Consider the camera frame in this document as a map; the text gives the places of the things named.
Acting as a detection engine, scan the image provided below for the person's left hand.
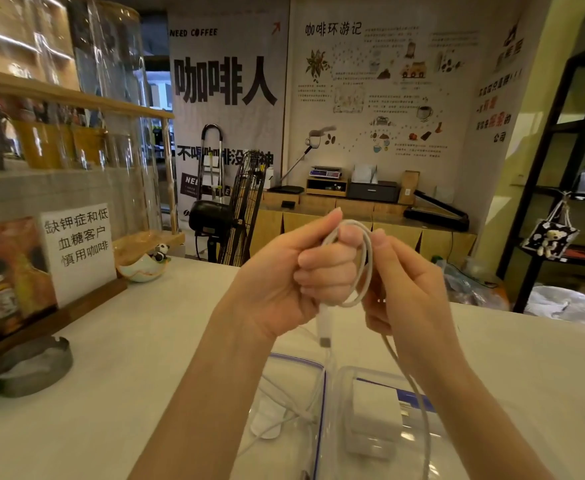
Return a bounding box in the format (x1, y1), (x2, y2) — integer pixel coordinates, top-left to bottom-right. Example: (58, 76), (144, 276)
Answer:
(217, 207), (366, 343)

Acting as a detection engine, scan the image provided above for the person's right hand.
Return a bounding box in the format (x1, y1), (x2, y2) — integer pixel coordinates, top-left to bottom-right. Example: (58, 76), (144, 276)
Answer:
(362, 228), (466, 391)

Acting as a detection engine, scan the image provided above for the white charging cable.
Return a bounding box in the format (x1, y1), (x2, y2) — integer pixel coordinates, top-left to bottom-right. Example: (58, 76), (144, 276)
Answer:
(317, 219), (433, 480)
(237, 372), (323, 458)

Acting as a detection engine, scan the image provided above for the clear box with blue clips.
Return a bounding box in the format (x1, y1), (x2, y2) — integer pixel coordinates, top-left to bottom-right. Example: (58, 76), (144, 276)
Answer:
(322, 367), (473, 480)

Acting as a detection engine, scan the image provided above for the clear lid with blue seal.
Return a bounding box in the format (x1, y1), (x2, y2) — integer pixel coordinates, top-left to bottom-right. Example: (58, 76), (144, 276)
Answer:
(237, 352), (328, 480)

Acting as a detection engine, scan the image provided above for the person's left forearm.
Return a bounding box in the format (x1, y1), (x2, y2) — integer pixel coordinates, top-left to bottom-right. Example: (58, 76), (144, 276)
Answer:
(128, 304), (279, 480)

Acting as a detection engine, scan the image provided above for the small wooden shelf box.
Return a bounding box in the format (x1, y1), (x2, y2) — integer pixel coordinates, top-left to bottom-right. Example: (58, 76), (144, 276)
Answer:
(305, 177), (348, 197)

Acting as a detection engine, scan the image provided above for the brown cardboard box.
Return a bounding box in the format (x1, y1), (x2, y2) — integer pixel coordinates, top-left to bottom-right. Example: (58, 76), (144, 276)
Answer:
(398, 170), (421, 205)

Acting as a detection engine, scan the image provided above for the clear plastic bag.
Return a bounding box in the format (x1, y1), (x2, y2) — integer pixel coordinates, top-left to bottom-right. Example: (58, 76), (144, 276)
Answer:
(434, 257), (511, 311)

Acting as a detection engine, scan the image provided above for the wooden counter cabinet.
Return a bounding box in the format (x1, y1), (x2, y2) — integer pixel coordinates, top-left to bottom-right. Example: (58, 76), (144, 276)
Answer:
(249, 189), (477, 268)

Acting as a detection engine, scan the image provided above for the black bag sealer machine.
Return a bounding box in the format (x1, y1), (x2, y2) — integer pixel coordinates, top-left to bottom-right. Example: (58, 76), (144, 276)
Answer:
(404, 190), (471, 233)

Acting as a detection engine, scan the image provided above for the black floor fan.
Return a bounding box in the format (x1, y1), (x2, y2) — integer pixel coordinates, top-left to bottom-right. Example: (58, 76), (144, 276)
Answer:
(188, 151), (269, 267)

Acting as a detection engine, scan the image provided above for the desk lamp black base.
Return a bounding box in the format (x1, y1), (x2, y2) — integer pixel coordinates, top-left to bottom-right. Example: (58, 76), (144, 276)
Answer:
(267, 127), (338, 195)

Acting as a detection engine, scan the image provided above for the black metal shelf rack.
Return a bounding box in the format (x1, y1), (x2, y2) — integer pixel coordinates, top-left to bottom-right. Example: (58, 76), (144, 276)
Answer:
(497, 37), (585, 315)

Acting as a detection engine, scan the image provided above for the large white charger block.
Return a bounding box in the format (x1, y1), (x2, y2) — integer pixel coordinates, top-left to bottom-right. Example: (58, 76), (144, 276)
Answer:
(350, 379), (403, 443)

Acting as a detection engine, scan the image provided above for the black printer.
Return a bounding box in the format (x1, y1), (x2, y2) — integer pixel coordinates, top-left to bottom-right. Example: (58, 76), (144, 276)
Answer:
(346, 181), (401, 203)

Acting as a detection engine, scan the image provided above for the white ceramic dish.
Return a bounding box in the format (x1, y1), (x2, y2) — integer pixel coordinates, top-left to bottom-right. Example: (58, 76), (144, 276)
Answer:
(116, 252), (167, 283)

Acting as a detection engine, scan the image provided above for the folding metal hand truck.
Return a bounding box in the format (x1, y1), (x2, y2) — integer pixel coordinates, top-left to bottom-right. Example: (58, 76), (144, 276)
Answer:
(197, 123), (226, 203)

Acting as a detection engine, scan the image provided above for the white paper stand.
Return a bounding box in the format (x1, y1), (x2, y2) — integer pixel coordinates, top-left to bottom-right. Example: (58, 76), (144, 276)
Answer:
(350, 163), (379, 185)

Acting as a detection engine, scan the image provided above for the white plastic bag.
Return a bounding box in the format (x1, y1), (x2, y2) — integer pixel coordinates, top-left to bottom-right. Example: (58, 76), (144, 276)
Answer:
(524, 285), (585, 325)

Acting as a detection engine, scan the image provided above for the hanging bag with teddy bear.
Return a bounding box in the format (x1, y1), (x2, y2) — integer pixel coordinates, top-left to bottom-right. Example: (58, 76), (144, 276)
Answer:
(520, 192), (581, 261)

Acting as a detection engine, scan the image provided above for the wooden sign base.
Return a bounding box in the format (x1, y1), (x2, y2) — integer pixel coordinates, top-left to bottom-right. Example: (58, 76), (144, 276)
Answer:
(0, 277), (129, 363)

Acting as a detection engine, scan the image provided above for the white paper sign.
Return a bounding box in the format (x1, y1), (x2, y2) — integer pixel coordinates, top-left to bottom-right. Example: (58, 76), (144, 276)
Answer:
(40, 203), (117, 309)

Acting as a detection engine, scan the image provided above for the grey banner black lettering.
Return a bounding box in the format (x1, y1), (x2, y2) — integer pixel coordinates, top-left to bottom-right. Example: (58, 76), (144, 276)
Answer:
(167, 7), (291, 221)

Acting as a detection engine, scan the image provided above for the grey metal ashtray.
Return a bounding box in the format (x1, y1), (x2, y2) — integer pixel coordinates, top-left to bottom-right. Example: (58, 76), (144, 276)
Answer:
(0, 336), (73, 399)

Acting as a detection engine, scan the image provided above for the orange drink poster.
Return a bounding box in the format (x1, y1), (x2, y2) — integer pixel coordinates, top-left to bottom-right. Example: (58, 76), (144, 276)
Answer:
(0, 217), (59, 353)

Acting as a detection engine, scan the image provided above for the illustrated coffee wall poster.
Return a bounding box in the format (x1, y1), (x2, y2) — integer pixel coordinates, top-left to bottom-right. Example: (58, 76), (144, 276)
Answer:
(288, 0), (478, 195)

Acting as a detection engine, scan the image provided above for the glass display case wooden frame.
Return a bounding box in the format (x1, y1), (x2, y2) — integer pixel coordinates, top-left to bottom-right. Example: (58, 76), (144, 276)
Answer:
(0, 0), (186, 275)

